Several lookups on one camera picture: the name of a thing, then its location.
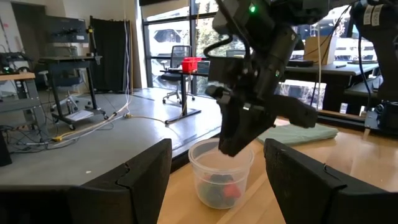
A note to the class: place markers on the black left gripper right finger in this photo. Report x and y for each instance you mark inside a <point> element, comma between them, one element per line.
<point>326,202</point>

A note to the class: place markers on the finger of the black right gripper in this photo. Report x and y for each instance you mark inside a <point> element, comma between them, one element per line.
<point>231,127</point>
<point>255,127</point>

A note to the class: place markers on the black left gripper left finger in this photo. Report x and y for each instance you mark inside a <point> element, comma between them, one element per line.
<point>93,205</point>

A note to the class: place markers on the dark cherry green stem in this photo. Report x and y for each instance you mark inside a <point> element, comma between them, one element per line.
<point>222,179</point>

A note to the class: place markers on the red strawberry green leaves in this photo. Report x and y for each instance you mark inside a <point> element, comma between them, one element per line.
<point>232,190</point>

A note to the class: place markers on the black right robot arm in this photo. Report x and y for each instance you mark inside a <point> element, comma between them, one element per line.
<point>280,46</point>

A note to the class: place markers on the clear plastic tupperware cup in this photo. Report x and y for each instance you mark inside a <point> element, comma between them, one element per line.
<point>199,161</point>

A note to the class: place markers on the teal folded cloth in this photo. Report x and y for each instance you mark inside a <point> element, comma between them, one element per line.
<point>295,135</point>

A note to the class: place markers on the black closed laptop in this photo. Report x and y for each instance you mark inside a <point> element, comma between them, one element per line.
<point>300,63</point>

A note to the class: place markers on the black standing desk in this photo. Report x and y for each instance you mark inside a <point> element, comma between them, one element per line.
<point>183,93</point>

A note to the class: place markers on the grey box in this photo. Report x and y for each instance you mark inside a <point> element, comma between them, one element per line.
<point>203,67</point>

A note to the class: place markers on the brown cardboard box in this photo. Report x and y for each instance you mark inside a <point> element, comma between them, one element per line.
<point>320,51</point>

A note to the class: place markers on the red plastic box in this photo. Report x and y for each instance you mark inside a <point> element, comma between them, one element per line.
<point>190,64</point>

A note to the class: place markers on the dark grey desk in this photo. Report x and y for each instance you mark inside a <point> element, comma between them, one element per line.
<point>335,70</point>

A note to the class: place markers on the black marker pen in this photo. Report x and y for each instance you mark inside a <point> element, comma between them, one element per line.
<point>341,66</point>

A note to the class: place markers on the black mesh office chair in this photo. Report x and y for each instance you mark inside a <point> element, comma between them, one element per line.
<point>182,56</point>

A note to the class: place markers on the white paper sheet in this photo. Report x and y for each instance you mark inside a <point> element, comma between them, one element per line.
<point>79,115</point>

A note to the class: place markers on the large glass window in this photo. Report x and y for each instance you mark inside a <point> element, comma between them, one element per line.
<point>168,40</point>

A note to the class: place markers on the black curtain panel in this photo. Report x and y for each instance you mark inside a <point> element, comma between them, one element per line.
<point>109,56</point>

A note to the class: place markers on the black rolling workbench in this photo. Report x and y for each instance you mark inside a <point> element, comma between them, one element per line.
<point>71,62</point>

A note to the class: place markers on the wooden top workbench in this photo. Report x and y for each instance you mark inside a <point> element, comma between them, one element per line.
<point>15,76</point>

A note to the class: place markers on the black tabletop device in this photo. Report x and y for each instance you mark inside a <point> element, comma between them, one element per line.
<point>12,60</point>

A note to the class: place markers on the black equipment panel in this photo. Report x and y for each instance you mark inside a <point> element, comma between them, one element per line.
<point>66,29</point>

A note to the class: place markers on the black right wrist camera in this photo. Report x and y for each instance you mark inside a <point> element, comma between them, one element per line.
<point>227,70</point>

